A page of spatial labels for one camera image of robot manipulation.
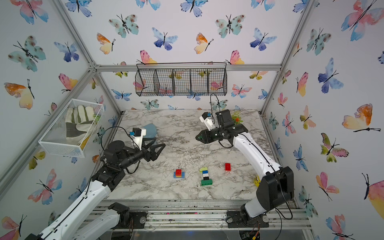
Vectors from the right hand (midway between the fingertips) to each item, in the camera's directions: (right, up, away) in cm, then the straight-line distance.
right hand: (200, 135), depth 78 cm
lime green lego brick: (+2, -21, +12) cm, 24 cm away
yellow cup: (+31, -25, +3) cm, 40 cm away
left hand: (-18, -3, -7) cm, 20 cm away
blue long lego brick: (-10, -24, +10) cm, 28 cm away
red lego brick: (+17, -20, +13) cm, 29 cm away
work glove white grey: (-61, +6, -1) cm, 62 cm away
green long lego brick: (+4, -27, +7) cm, 28 cm away
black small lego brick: (+3, -25, +8) cm, 26 cm away
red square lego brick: (-12, -21, +7) cm, 25 cm away
